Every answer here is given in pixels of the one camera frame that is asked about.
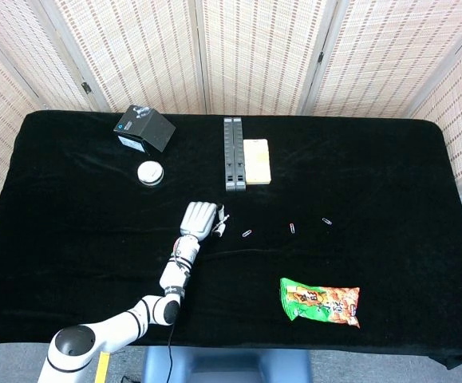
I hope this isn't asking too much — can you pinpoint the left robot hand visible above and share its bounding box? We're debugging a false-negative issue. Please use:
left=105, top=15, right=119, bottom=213
left=178, top=201, right=231, bottom=240

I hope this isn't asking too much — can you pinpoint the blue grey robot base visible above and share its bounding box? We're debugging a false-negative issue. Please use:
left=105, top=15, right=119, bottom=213
left=140, top=345, right=314, bottom=383

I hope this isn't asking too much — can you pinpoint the grey long stapler bar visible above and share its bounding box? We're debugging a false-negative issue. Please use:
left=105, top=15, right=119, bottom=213
left=223, top=116, right=248, bottom=192

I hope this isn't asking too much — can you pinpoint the beige rectangular block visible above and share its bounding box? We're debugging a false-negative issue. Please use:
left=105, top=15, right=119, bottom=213
left=242, top=138, right=273, bottom=186

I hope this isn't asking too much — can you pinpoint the black cardboard box open lid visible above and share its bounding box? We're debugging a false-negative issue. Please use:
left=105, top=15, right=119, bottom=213
left=113, top=104, right=177, bottom=156

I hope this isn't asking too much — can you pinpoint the black velvet tablecloth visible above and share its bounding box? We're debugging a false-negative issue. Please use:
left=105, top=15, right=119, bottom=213
left=0, top=110, right=462, bottom=371

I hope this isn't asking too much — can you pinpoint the green snack bag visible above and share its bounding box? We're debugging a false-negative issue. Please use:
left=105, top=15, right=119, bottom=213
left=279, top=277, right=361, bottom=330

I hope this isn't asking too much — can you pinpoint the yellow floor tape strip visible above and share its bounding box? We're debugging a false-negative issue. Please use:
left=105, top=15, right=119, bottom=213
left=94, top=350, right=112, bottom=383

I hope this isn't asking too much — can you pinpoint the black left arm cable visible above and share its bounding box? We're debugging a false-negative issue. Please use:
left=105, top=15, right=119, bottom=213
left=166, top=322, right=178, bottom=383

